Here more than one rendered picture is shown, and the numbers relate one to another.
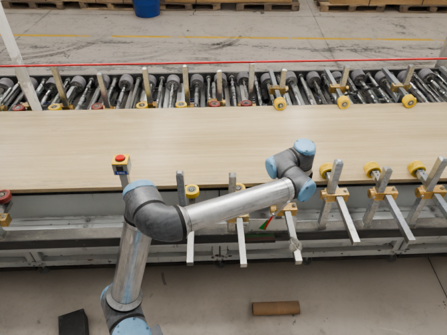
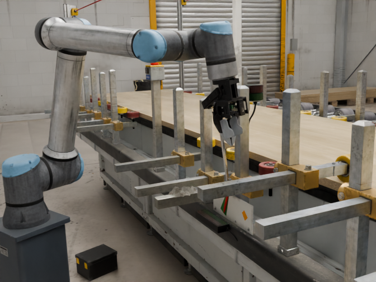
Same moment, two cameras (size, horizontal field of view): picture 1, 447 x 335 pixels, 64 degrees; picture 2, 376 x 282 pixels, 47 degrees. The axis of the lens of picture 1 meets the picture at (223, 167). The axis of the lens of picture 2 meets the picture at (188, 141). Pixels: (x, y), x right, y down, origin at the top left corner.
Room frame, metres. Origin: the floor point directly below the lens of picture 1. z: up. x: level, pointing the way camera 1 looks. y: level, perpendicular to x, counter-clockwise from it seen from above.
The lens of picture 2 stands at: (0.55, -1.51, 1.29)
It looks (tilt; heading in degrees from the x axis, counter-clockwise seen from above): 12 degrees down; 67
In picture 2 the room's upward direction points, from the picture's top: 2 degrees counter-clockwise
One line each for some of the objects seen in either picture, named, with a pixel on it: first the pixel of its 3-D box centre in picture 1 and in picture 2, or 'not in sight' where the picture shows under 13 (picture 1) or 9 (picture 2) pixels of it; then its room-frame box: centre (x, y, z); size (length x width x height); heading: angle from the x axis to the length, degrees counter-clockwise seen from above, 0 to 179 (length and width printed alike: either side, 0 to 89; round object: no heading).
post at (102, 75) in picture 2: not in sight; (103, 107); (1.19, 1.46, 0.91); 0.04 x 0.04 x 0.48; 2
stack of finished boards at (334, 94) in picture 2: not in sight; (330, 94); (7.21, 6.02, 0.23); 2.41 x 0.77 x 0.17; 0
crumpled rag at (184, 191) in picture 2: (295, 242); (183, 189); (1.03, -0.34, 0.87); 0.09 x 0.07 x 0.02; 2
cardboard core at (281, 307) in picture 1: (275, 308); not in sight; (1.13, -0.34, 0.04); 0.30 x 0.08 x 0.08; 92
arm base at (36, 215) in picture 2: not in sight; (26, 208); (0.59, 0.36, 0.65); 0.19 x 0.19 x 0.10
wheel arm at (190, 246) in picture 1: (191, 227); (165, 161); (1.16, 0.16, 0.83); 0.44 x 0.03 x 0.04; 2
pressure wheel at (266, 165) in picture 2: not in sight; (270, 179); (1.35, -0.33, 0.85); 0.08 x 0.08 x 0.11
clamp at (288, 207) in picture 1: (283, 209); (246, 184); (1.27, -0.32, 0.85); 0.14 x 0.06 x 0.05; 92
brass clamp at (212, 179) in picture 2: (235, 216); (210, 178); (1.25, -0.07, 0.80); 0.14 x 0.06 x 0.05; 92
